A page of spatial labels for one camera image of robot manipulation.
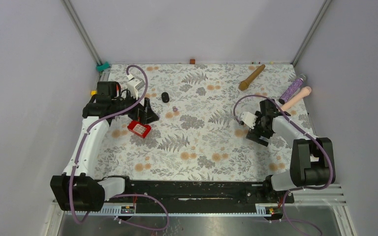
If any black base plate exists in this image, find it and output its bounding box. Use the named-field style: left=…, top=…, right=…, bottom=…
left=108, top=179, right=294, bottom=214

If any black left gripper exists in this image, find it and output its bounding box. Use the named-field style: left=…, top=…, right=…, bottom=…
left=112, top=88, right=159, bottom=124

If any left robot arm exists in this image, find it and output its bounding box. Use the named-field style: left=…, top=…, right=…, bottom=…
left=50, top=78, right=159, bottom=211

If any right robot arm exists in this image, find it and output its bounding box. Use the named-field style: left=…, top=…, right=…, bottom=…
left=242, top=99, right=335, bottom=203

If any pink flesh-coloured stick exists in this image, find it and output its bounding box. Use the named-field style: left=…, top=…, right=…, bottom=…
left=281, top=86, right=312, bottom=111

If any floral patterned mat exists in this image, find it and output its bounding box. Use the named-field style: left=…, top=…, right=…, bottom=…
left=94, top=64, right=296, bottom=181

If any black earbud charging case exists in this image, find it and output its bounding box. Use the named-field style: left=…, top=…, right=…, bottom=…
left=161, top=92, right=170, bottom=103

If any teal arch block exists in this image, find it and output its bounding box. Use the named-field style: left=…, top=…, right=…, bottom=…
left=96, top=61, right=110, bottom=72

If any red plastic tray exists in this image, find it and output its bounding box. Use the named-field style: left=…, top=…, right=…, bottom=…
left=127, top=120, right=152, bottom=139

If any brown wooden stick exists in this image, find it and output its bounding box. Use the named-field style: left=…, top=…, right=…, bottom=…
left=238, top=64, right=266, bottom=91

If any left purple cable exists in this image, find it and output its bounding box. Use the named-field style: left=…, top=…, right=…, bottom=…
left=69, top=64, right=171, bottom=232

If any purple glitter tube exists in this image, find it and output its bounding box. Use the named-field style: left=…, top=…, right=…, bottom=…
left=278, top=74, right=307, bottom=104

